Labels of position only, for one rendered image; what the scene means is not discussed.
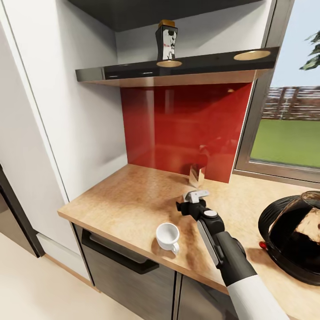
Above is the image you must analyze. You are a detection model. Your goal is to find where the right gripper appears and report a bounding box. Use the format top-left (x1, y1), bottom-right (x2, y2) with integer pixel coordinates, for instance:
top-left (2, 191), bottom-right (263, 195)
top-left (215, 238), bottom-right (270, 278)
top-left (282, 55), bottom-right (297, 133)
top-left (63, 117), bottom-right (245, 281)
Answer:
top-left (176, 199), bottom-right (207, 219)

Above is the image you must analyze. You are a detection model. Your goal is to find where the bottle of coffee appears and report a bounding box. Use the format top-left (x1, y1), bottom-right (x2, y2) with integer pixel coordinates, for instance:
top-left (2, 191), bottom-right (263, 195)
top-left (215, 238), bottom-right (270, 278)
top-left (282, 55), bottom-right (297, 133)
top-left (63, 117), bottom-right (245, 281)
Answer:
top-left (155, 19), bottom-right (178, 60)

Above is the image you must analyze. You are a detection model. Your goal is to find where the electric kettle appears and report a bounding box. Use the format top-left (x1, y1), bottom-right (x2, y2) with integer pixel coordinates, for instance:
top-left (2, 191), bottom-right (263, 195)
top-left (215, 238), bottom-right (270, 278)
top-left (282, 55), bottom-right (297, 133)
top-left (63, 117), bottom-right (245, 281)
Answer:
top-left (258, 191), bottom-right (320, 286)

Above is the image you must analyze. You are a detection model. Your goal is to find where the paper coffee filter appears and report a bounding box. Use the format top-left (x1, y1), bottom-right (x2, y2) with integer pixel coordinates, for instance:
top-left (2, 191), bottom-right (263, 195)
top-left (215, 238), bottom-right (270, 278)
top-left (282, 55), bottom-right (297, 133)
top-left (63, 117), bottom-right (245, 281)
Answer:
top-left (183, 192), bottom-right (191, 203)

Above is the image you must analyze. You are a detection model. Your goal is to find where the coffee cup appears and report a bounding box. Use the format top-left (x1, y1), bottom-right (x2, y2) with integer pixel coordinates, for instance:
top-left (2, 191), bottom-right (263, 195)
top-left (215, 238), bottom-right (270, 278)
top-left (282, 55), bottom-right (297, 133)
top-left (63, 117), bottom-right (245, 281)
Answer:
top-left (156, 223), bottom-right (180, 254)

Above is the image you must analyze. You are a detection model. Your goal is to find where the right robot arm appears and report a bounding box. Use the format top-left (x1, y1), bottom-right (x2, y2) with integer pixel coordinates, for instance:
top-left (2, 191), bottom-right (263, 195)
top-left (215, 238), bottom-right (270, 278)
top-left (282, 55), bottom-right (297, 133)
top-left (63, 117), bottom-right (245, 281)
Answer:
top-left (176, 190), bottom-right (290, 320)

